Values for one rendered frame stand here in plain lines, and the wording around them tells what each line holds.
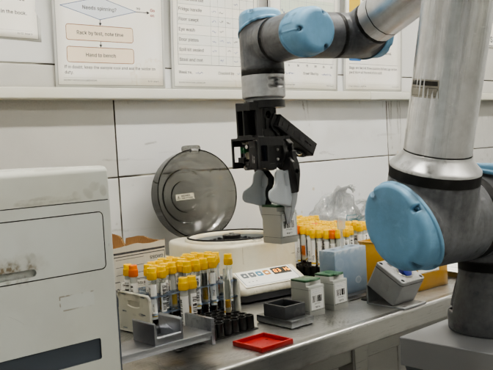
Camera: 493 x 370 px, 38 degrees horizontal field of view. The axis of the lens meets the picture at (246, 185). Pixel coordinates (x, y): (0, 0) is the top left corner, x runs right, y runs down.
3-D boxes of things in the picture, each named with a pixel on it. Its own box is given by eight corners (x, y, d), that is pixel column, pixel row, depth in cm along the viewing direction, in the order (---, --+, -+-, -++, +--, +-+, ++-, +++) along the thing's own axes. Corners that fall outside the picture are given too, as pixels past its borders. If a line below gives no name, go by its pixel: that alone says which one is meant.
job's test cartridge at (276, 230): (281, 244, 124) (279, 207, 123) (263, 242, 127) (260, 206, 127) (298, 241, 126) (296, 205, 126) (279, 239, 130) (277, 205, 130)
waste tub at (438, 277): (409, 294, 145) (407, 245, 144) (359, 287, 155) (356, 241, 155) (450, 283, 153) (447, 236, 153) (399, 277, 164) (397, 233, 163)
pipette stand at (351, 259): (342, 303, 140) (340, 252, 140) (315, 299, 145) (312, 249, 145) (373, 294, 147) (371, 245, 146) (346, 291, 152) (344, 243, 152)
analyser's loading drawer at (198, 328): (95, 379, 95) (92, 340, 95) (71, 369, 100) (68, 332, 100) (215, 343, 109) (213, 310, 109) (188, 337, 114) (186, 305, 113)
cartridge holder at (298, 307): (292, 329, 122) (290, 308, 122) (257, 321, 129) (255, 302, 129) (314, 323, 126) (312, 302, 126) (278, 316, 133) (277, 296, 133)
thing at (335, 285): (334, 310, 134) (332, 275, 134) (315, 307, 138) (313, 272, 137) (348, 307, 137) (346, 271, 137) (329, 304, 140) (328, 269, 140)
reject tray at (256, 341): (262, 353, 110) (261, 348, 110) (232, 346, 115) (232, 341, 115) (293, 343, 114) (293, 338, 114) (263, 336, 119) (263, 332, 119)
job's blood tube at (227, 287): (228, 327, 125) (225, 269, 125) (223, 326, 126) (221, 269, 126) (234, 325, 126) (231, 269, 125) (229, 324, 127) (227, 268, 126)
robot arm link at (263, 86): (264, 78, 129) (296, 73, 123) (265, 104, 130) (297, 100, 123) (232, 77, 124) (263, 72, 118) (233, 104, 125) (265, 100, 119)
